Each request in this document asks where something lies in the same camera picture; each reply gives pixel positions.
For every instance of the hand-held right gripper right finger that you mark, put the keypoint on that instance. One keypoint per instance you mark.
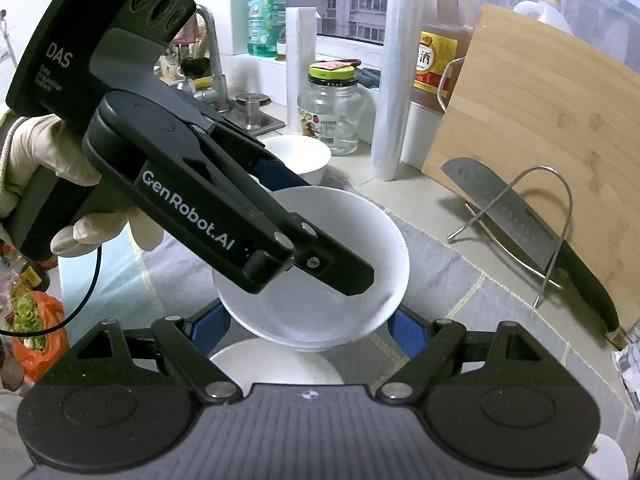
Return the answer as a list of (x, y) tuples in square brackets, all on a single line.
[(410, 332)]

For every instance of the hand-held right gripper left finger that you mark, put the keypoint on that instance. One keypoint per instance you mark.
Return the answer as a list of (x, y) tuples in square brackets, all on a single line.
[(210, 332)]

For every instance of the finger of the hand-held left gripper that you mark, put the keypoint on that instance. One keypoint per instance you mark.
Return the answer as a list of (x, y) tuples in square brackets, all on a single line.
[(280, 172), (340, 272)]

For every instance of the white bowl with pink flowers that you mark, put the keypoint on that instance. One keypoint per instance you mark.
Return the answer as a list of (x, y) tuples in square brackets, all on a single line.
[(300, 152), (360, 230), (270, 365)]

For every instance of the person's left forearm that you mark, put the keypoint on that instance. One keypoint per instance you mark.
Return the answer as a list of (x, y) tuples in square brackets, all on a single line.
[(6, 185)]

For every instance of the person's left hand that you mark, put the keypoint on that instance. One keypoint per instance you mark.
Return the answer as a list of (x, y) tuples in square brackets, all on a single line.
[(50, 150)]

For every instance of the metal sink knob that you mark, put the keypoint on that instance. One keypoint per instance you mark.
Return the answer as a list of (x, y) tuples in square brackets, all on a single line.
[(254, 107)]

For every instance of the glass jar with yellow-green lid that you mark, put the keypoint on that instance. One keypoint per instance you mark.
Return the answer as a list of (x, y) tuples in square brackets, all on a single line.
[(330, 115)]

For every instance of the grey and teal dish mat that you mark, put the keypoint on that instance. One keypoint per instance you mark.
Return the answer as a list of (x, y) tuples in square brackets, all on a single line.
[(475, 280)]

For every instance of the short cling film roll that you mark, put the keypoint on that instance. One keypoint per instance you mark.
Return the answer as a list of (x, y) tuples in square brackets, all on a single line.
[(301, 60)]

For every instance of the tall cling film roll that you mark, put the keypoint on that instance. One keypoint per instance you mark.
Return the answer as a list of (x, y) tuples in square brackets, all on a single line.
[(397, 85)]

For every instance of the green dish soap bottle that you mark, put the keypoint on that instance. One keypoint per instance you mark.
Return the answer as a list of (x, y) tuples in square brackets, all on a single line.
[(267, 15)]

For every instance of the orange plastic bag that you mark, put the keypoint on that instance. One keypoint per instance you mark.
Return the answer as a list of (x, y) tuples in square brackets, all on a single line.
[(47, 355)]

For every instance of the brown cooking wine bottle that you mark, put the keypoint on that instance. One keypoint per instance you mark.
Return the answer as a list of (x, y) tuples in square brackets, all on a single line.
[(440, 35)]

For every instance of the bamboo cutting board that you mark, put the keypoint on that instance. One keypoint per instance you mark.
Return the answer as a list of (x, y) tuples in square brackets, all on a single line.
[(550, 110)]

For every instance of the white jug with yellow cap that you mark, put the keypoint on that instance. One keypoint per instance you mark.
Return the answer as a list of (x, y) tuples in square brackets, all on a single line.
[(545, 10)]

